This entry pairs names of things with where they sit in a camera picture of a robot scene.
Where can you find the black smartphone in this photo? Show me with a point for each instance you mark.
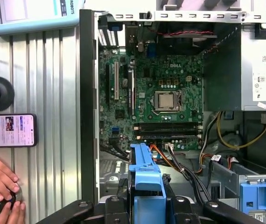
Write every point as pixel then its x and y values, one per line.
pixel 9 130

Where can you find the grey power supply unit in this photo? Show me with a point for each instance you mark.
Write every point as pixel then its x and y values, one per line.
pixel 247 70

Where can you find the hard disk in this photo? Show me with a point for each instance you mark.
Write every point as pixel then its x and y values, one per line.
pixel 147 177

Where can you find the black case fan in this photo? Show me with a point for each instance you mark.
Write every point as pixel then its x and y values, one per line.
pixel 182 45

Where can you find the silver CPU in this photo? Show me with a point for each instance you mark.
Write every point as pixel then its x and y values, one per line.
pixel 167 101

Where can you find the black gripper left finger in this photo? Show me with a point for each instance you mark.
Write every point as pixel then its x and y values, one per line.
pixel 123 210

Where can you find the green motherboard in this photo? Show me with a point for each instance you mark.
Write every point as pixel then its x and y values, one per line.
pixel 170 77

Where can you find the metal CPU socket cover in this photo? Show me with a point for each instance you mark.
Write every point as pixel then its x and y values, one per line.
pixel 156 101

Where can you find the white expansion slot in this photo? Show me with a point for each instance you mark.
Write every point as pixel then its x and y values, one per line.
pixel 116 81

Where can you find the blue plastic drive latch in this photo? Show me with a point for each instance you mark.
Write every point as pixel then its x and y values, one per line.
pixel 263 193

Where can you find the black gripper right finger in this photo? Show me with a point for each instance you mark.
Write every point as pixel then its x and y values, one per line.
pixel 179 210

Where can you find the black PC case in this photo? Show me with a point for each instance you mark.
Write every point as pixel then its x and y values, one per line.
pixel 87 93

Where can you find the person's right hand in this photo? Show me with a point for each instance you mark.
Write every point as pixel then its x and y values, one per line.
pixel 12 215

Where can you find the metal drive cage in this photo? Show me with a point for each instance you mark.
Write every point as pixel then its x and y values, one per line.
pixel 228 172

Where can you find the pale blue teach pendant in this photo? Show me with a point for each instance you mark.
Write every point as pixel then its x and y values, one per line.
pixel 30 26

